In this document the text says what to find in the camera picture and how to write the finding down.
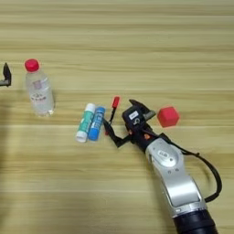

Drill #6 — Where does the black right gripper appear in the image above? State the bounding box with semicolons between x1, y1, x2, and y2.
102;99;163;154

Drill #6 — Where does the clear bottle with red cap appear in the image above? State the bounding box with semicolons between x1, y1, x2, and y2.
24;58;56;118

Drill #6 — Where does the green glue stick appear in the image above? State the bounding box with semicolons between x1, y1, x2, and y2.
75;102;96;144

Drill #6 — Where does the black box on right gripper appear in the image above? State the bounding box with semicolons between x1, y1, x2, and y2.
122;104;148;133

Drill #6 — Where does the red cube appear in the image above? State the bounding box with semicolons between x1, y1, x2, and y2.
156;105;181;128

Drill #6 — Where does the blue glue stick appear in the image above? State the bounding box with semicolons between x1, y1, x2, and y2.
87;105;106;142

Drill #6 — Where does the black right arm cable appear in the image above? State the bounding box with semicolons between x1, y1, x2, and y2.
158;132;223;204

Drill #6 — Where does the red and black marker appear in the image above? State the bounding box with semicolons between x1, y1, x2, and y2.
104;96;121;136

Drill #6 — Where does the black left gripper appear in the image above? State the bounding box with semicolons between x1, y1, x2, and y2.
0;62;13;88

